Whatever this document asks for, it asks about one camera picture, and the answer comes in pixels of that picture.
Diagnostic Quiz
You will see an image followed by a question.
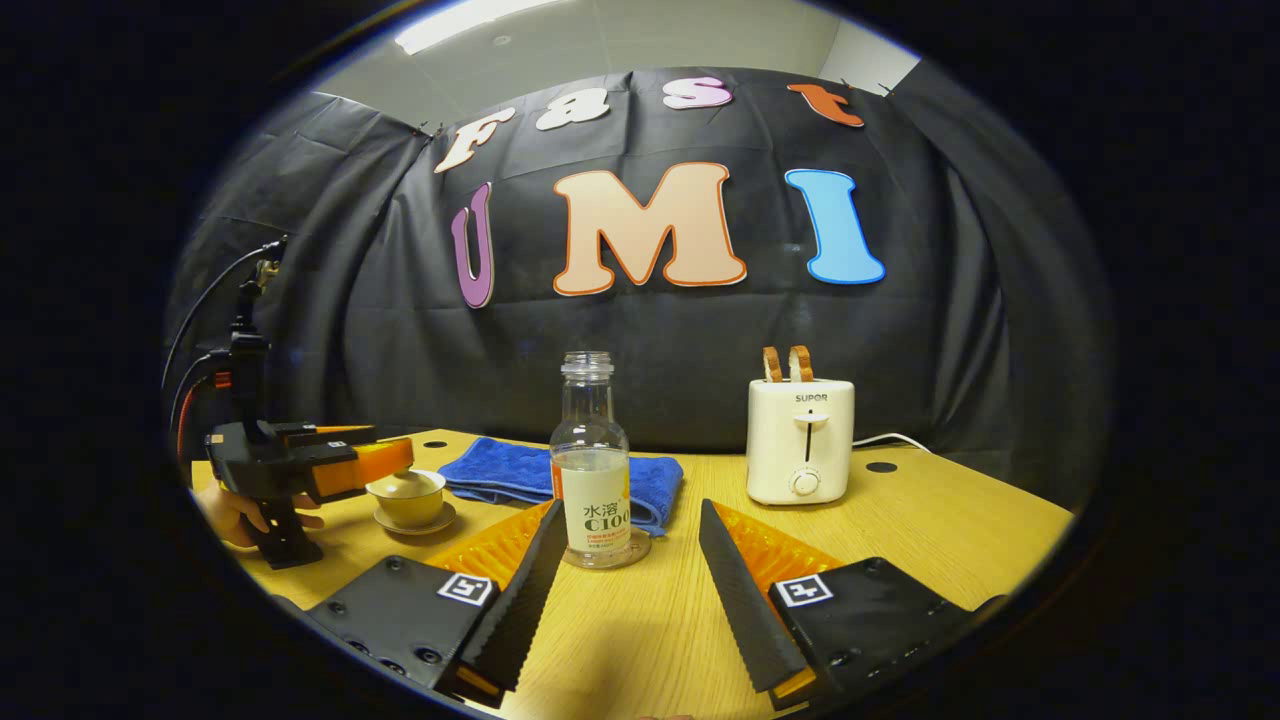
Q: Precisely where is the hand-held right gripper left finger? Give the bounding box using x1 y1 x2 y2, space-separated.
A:
303 498 570 707

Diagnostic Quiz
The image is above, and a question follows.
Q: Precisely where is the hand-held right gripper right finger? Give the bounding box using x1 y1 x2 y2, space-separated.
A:
697 498 1007 712

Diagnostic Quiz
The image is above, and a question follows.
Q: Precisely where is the cream ceramic teacup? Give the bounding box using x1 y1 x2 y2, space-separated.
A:
369 488 445 530

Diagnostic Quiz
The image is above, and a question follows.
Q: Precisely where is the round brown coaster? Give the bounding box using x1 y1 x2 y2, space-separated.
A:
560 525 654 572

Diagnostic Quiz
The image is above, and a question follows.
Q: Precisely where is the clear water bottle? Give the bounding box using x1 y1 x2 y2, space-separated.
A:
549 351 633 569

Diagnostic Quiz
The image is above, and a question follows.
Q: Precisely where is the cream ceramic saucer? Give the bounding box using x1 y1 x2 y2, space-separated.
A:
373 500 459 537

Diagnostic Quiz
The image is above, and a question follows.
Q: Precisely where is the blue towel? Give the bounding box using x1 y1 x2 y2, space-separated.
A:
438 437 686 538

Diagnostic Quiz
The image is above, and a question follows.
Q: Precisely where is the white toaster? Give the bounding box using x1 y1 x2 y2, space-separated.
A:
746 378 857 506

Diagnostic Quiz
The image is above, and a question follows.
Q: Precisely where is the black backdrop cloth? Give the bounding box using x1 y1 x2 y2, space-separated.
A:
165 60 1116 513

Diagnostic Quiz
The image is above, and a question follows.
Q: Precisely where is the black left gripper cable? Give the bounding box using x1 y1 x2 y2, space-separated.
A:
161 238 287 463

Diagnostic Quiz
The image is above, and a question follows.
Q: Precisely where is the white power cord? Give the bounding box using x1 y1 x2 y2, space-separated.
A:
853 432 934 455

